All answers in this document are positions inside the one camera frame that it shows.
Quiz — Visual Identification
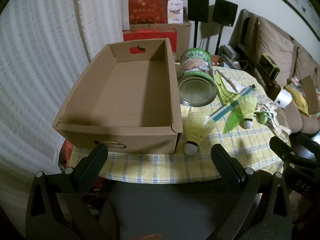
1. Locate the yellow shuttlecock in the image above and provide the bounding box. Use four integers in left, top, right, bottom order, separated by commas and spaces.
184, 112, 215, 156
238, 95, 258, 129

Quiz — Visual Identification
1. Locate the green handled window squeegee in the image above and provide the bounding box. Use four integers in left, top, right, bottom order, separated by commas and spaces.
210, 72, 256, 122

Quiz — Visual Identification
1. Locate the green snack tin can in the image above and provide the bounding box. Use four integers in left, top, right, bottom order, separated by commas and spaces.
177, 48, 217, 107

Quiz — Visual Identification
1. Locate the yellow cloth on sofa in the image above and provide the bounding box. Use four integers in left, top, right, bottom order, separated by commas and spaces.
285, 85, 310, 116

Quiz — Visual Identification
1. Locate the white round device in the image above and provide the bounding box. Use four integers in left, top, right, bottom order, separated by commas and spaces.
274, 89, 292, 109

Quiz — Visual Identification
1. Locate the yellow checked tablecloth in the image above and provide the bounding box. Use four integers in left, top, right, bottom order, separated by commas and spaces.
99, 116, 283, 184

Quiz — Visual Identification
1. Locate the brown sofa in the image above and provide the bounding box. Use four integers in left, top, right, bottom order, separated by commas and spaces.
231, 9, 319, 134

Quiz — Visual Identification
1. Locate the green black radio device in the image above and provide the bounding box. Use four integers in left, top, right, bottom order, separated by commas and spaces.
259, 53, 280, 80

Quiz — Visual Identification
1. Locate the open brown cardboard box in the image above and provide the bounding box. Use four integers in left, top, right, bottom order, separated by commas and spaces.
53, 38, 183, 154

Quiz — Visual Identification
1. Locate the right black speaker on stand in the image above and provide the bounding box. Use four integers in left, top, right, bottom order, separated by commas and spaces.
212, 0, 238, 55

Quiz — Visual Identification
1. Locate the black speaker on stand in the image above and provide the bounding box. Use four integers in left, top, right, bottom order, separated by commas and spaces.
212, 0, 238, 55
187, 0, 209, 48

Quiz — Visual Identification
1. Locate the large brown carton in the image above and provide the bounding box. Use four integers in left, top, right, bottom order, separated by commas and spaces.
130, 21, 191, 62

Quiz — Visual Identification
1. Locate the red gift box lower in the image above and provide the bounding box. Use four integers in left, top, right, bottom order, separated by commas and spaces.
123, 28, 177, 53

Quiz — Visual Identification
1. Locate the left black speaker on stand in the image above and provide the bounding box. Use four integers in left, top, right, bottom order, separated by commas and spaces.
187, 0, 209, 48

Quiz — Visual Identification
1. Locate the white curtain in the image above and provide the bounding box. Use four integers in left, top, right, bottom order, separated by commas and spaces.
0, 0, 131, 170

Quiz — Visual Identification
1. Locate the white pink small box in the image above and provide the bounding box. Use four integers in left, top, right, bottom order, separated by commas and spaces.
167, 0, 183, 24

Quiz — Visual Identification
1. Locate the red gift bag upper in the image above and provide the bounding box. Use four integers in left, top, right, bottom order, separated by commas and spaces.
129, 0, 168, 25

